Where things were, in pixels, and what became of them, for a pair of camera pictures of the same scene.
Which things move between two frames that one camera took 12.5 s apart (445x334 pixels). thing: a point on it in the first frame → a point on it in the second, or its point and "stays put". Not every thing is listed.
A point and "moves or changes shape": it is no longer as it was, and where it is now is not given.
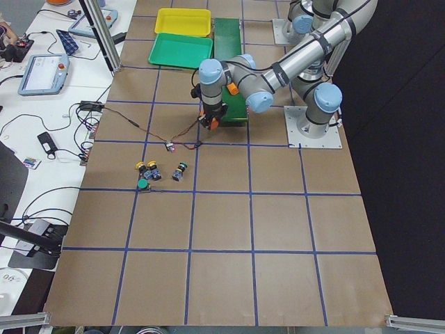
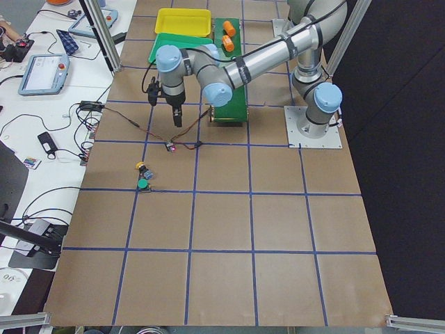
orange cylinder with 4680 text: [232, 88] moves or changes shape
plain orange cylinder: [214, 123] → [229, 28]
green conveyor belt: [227, 45] stays put
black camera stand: [39, 243] stays put
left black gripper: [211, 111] → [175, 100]
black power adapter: [93, 106] stays put
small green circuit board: [170, 147] stays put
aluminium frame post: [99, 24] stays put
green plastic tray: [181, 49] stays put
